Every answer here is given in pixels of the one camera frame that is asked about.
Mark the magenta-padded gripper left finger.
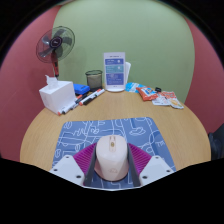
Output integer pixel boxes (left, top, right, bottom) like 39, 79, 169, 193
49, 142, 99, 188

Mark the blue whiteboard eraser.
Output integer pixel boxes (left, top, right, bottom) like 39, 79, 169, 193
73, 83, 91, 96

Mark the white red snack packet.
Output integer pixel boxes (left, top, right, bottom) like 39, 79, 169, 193
152, 91, 185, 110

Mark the black-capped whiteboard marker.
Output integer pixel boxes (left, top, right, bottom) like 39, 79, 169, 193
63, 94, 88, 114
83, 90, 103, 106

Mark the white tissue box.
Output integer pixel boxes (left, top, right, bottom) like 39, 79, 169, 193
38, 74, 77, 115

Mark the blue line-print mouse pad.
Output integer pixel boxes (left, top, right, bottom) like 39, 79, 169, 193
51, 116, 177, 191

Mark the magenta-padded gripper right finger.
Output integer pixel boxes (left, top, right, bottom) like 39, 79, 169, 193
126, 142, 176, 188

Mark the blue snack packet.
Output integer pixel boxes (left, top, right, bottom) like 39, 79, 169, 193
125, 82, 146, 94

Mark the cream wireless computer mouse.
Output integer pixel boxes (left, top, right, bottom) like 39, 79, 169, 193
94, 134, 130, 182

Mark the black red standing fan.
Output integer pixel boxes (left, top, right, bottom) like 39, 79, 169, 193
35, 25, 76, 80

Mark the blue white sign stand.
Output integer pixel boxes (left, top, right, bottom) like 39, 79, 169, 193
102, 51, 127, 93

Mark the black mesh pen cup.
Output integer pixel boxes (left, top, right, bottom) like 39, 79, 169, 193
84, 69, 104, 92

